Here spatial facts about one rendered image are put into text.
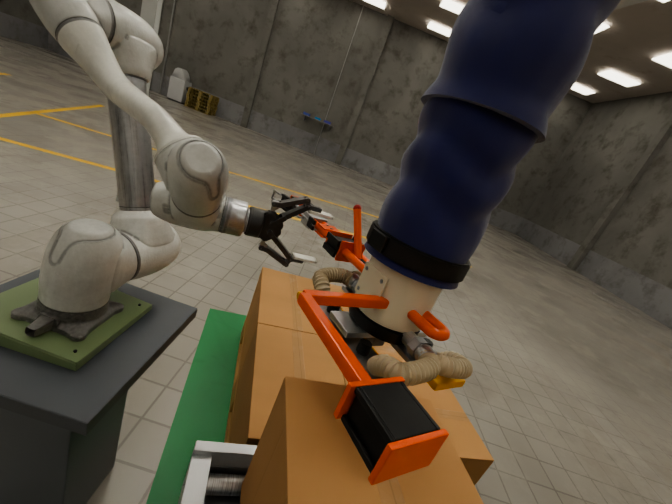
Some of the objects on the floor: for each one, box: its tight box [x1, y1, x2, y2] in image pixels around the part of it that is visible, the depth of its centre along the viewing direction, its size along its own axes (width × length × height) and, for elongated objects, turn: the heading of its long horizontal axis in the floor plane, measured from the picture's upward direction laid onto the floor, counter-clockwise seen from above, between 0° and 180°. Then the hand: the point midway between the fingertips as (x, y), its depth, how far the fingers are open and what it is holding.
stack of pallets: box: [184, 87, 219, 116], centre depth 1516 cm, size 121×83×86 cm
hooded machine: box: [167, 68, 192, 104], centre depth 1509 cm, size 74×63×146 cm
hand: (320, 238), depth 89 cm, fingers open, 13 cm apart
